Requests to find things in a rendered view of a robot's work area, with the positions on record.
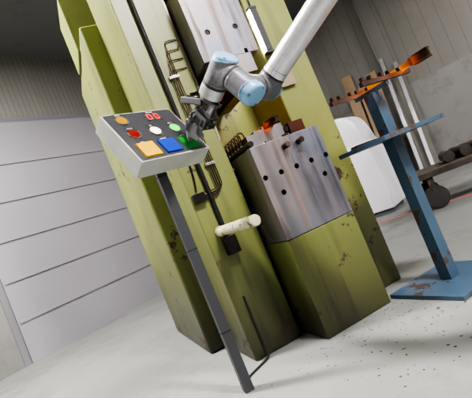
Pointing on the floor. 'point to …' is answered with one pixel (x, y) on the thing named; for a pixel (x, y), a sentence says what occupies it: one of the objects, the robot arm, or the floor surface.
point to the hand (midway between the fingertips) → (189, 137)
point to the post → (205, 283)
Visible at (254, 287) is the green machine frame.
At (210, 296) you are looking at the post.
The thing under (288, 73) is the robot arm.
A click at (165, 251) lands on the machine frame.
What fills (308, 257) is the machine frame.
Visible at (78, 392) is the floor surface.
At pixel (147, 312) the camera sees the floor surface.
